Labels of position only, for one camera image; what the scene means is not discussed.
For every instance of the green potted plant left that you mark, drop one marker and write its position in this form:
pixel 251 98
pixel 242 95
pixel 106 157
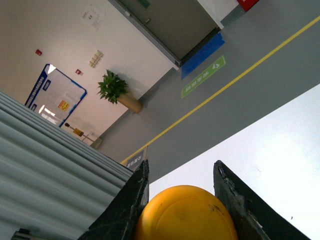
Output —
pixel 115 90

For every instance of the grey curtain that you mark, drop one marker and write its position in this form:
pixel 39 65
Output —
pixel 51 183

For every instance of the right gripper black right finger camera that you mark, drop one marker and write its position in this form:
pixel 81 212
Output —
pixel 253 218

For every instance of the red fire extinguisher box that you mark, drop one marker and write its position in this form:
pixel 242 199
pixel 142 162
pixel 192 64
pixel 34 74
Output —
pixel 247 4

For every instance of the blue framed notice board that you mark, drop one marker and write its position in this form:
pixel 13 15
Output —
pixel 55 95

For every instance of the green floor sign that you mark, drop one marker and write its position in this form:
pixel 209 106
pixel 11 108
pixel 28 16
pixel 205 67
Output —
pixel 202 77

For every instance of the yellow push button switch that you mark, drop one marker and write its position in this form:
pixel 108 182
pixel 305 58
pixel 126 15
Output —
pixel 185 212

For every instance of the white wall paper notice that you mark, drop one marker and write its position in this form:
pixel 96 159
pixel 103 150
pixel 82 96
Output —
pixel 93 15

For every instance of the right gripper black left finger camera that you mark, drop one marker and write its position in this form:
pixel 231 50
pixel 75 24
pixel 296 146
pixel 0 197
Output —
pixel 120 218

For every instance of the blue floor mat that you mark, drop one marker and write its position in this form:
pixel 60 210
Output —
pixel 201 55

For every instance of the grey door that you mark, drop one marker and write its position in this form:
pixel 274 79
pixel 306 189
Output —
pixel 178 28

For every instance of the yellow warning sign stand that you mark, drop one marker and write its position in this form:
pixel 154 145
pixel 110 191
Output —
pixel 93 140

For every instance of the grey floor sign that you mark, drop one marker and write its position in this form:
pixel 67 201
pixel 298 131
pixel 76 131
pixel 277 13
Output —
pixel 134 162

